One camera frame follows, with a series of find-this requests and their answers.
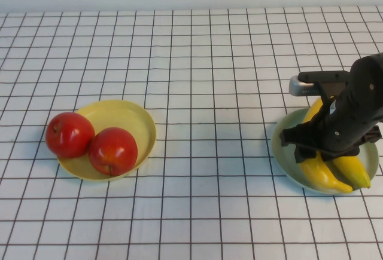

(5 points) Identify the pale green round plate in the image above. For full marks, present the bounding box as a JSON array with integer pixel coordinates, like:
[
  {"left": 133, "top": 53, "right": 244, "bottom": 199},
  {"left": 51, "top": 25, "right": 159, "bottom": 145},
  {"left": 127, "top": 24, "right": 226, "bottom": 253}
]
[{"left": 270, "top": 108, "right": 380, "bottom": 197}]

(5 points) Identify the yellow banana green tip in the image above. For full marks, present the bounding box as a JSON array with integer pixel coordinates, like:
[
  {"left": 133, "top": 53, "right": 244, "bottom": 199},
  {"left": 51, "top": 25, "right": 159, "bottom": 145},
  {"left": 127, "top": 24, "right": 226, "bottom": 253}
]
[{"left": 300, "top": 97, "right": 354, "bottom": 195}]

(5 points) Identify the white grid-pattern tablecloth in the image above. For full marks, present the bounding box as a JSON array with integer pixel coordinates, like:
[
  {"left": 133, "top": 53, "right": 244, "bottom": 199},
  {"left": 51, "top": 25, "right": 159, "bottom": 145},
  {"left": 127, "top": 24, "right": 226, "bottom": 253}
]
[{"left": 0, "top": 5, "right": 383, "bottom": 260}]

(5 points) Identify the yellow banana long stem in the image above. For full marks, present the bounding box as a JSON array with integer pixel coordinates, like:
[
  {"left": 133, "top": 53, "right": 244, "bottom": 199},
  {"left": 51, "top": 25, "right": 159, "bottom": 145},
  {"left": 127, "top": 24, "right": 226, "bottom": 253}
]
[{"left": 332, "top": 153, "right": 372, "bottom": 189}]

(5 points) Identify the yellow round plate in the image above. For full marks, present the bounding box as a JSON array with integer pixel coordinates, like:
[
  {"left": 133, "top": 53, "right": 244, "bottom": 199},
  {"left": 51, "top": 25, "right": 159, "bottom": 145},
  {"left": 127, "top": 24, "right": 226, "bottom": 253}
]
[{"left": 56, "top": 100, "right": 157, "bottom": 183}]

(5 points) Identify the red apple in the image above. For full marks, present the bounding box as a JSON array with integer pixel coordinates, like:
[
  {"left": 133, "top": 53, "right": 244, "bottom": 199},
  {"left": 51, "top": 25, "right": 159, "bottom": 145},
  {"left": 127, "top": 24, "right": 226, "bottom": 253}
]
[
  {"left": 87, "top": 127, "right": 139, "bottom": 178},
  {"left": 45, "top": 112, "right": 96, "bottom": 159}
]

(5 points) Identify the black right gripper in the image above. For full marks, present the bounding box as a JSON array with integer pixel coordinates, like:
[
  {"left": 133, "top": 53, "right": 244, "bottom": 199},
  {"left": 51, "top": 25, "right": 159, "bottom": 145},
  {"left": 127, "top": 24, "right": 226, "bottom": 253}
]
[{"left": 279, "top": 97, "right": 383, "bottom": 164}]

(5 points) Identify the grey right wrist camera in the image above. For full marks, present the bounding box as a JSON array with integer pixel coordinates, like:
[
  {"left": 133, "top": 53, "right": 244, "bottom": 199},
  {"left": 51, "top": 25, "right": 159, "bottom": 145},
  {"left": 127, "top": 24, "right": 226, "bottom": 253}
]
[{"left": 288, "top": 70, "right": 352, "bottom": 97}]

